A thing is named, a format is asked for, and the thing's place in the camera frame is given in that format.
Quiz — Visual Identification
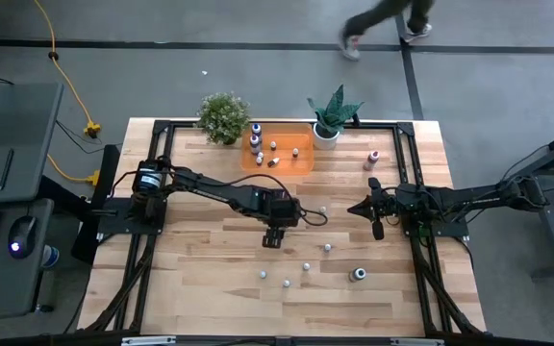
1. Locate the orange translucent plastic bin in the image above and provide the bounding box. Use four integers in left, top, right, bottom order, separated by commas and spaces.
239, 122, 315, 176

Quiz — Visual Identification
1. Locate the dark grey desk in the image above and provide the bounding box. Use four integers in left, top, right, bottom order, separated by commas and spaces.
0, 81, 64, 323

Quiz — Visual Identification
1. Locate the black upright panel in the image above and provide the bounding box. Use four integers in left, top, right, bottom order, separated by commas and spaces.
72, 142, 122, 265

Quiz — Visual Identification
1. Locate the black left camera cable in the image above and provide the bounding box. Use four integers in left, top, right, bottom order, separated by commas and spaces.
299, 206, 330, 228

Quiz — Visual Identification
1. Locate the large pink food coloring bottle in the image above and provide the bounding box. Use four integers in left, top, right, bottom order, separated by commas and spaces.
363, 150, 381, 172

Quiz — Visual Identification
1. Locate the bushy green potted plant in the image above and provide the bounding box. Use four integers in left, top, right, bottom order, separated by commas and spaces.
193, 90, 252, 146

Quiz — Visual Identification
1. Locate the yellow extension cord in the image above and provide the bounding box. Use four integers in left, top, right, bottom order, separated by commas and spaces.
33, 0, 96, 131
45, 153, 96, 185

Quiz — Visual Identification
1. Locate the silver aluminium bar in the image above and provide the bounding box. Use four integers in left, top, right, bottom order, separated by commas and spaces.
121, 335, 177, 346
390, 337, 445, 346

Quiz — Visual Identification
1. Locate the snake plant in white pot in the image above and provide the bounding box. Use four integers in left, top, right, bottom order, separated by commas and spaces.
306, 84, 365, 151

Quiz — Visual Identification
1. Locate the person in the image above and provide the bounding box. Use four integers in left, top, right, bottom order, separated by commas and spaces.
338, 0, 436, 62

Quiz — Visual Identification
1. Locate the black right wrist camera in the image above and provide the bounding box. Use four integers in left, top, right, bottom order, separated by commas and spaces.
383, 187, 406, 220

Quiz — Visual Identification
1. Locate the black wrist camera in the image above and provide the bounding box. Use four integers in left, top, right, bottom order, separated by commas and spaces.
383, 187, 406, 220
271, 189, 303, 227

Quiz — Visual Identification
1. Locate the black computer mouse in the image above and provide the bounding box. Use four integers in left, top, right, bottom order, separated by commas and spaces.
7, 215, 38, 260

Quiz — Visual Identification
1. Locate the person's shoe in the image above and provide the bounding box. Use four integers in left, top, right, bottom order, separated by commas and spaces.
338, 28, 363, 62
401, 22, 434, 43

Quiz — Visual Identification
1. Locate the black aluminium table frame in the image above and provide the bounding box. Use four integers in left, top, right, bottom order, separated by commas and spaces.
77, 118, 488, 337

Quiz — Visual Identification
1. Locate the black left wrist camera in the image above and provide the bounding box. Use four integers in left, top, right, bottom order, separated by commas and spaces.
271, 189, 303, 227

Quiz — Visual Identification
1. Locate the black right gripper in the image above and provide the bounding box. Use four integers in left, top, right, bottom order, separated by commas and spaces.
347, 176, 406, 241

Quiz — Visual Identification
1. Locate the black pen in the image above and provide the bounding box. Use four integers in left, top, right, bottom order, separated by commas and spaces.
0, 147, 15, 192

